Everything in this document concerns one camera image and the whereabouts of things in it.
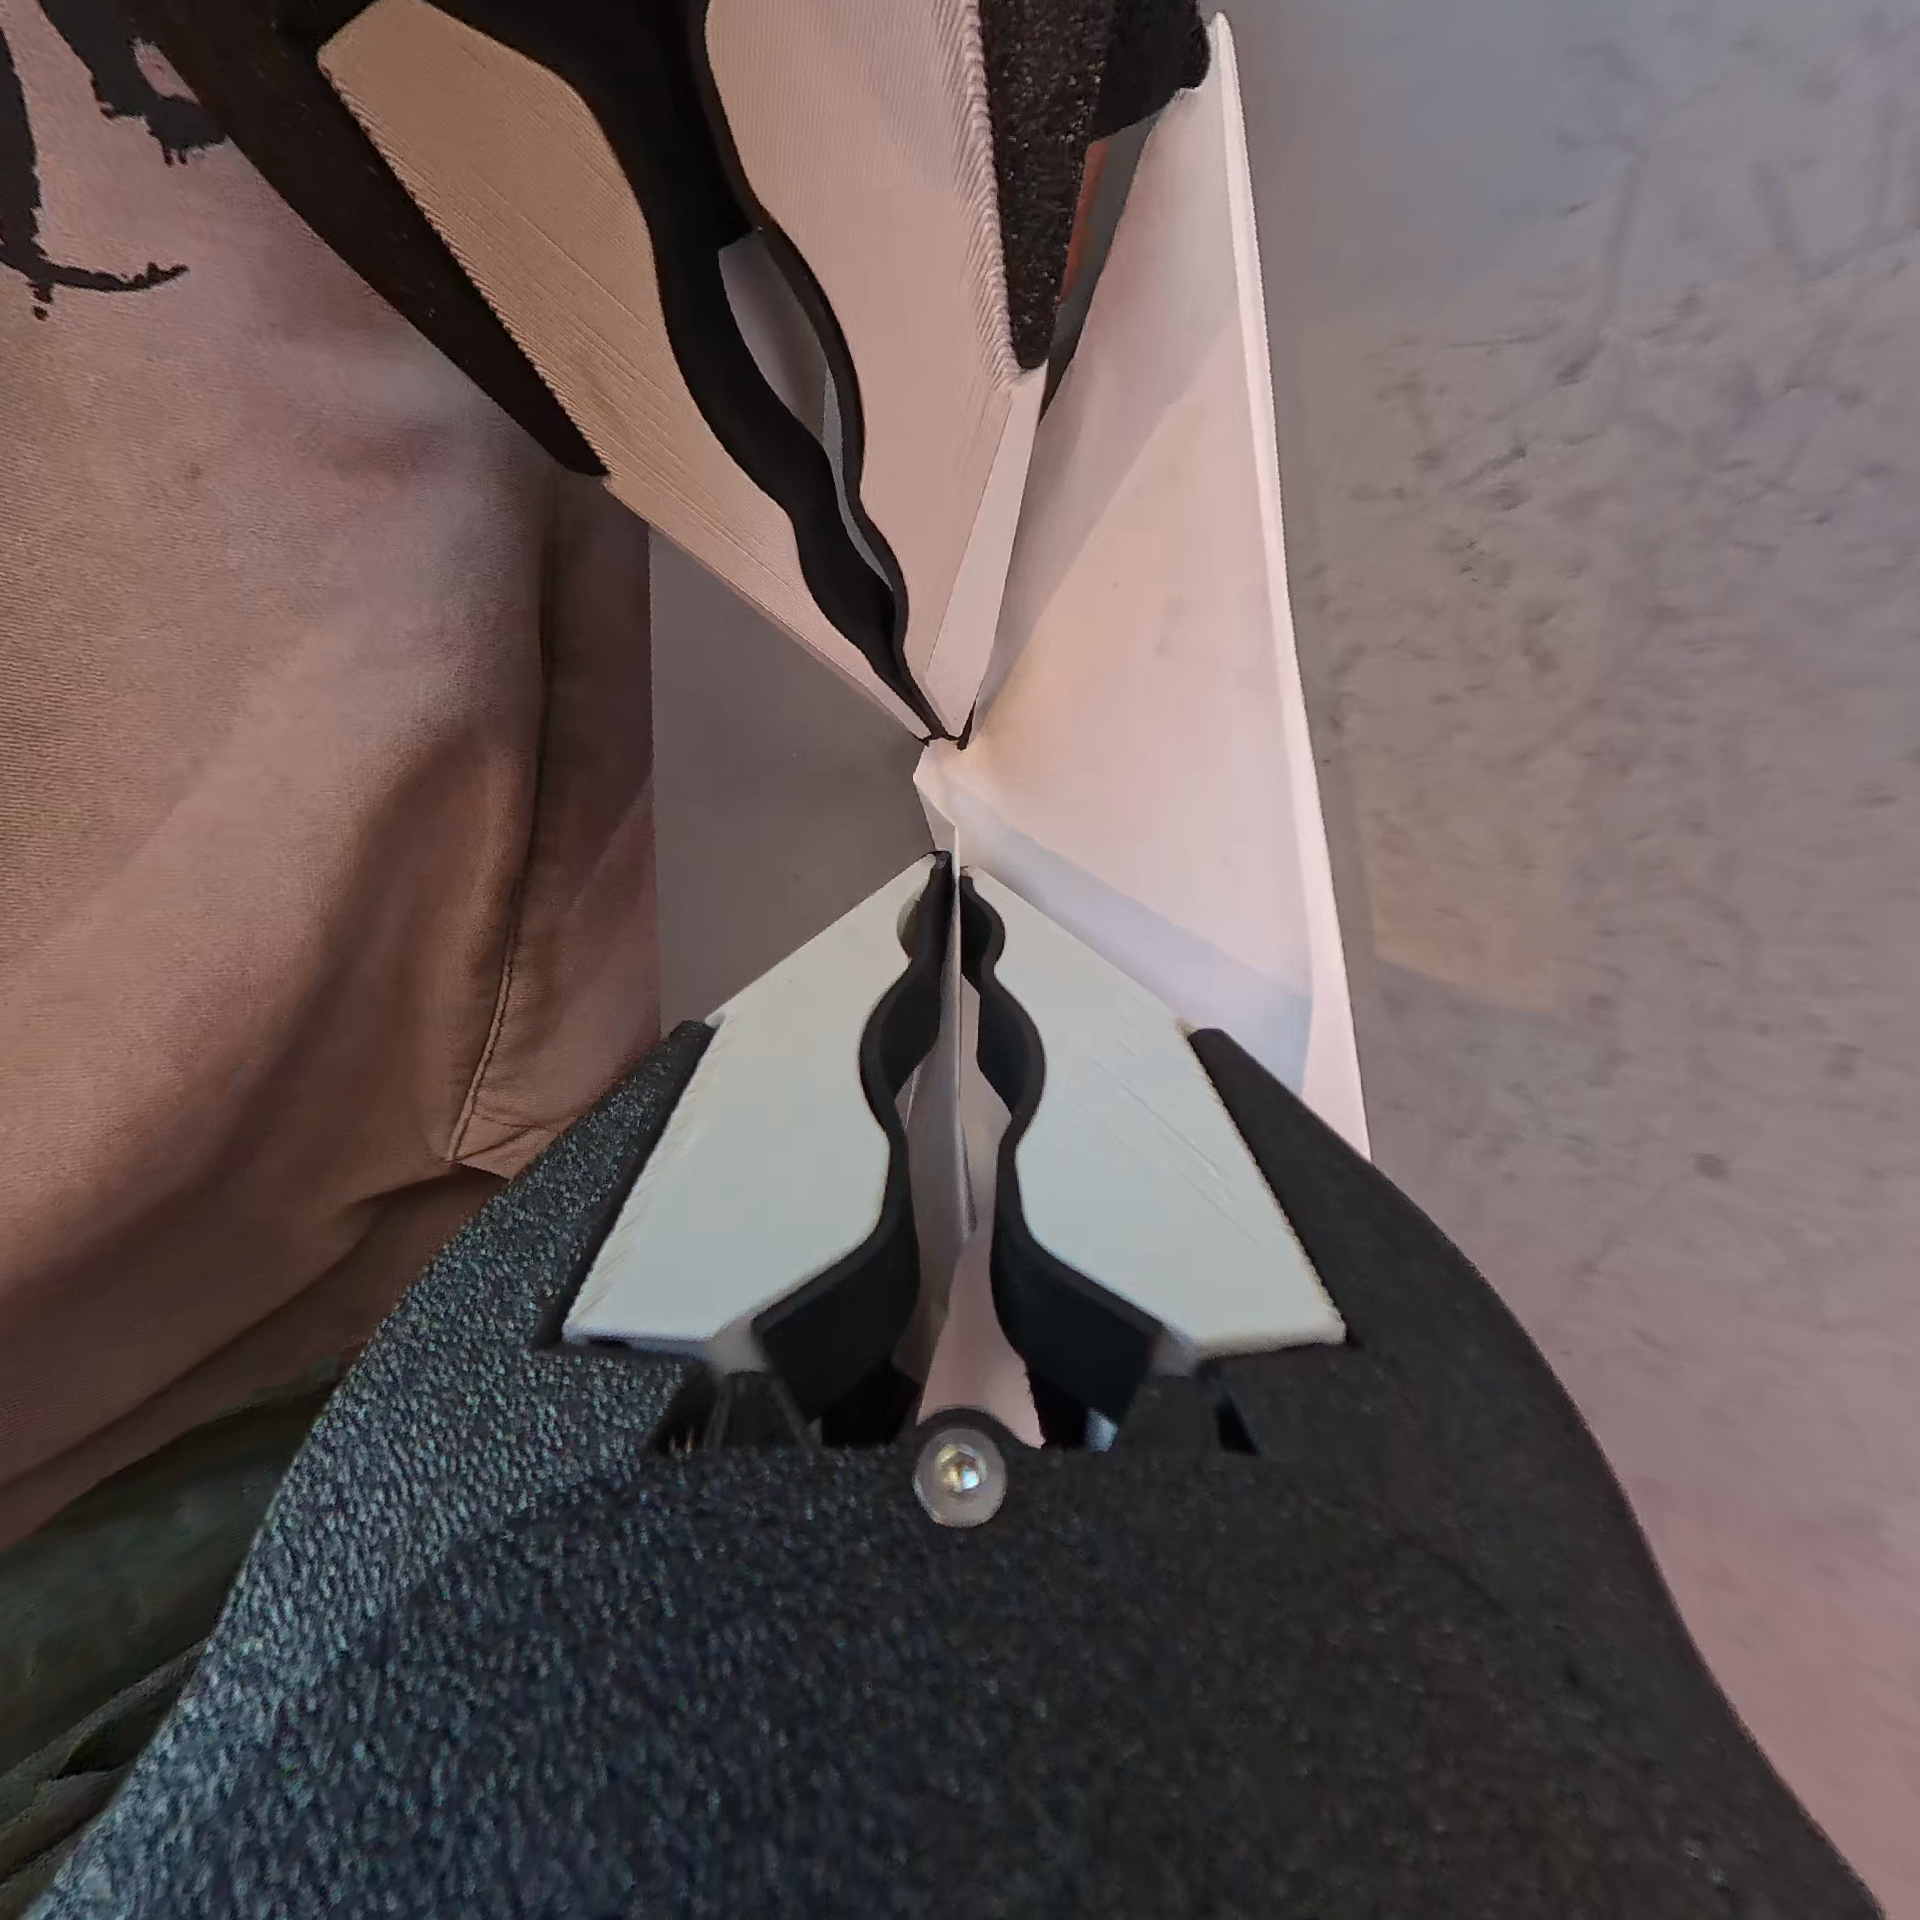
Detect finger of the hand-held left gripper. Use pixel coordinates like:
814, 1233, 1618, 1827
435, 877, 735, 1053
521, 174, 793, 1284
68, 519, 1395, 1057
696, 0, 1051, 743
313, 0, 966, 748

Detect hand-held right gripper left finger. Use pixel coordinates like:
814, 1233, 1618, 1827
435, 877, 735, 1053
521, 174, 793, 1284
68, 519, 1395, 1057
558, 852, 957, 1429

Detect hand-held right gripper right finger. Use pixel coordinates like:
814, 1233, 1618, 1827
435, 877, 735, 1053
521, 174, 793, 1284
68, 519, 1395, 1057
955, 867, 1352, 1430

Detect white paper sheet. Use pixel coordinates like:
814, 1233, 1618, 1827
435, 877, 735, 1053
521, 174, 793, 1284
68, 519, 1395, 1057
719, 15, 1372, 1452

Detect person's dark trousers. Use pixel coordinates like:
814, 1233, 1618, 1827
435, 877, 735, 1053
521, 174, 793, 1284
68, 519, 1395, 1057
0, 1350, 359, 1885

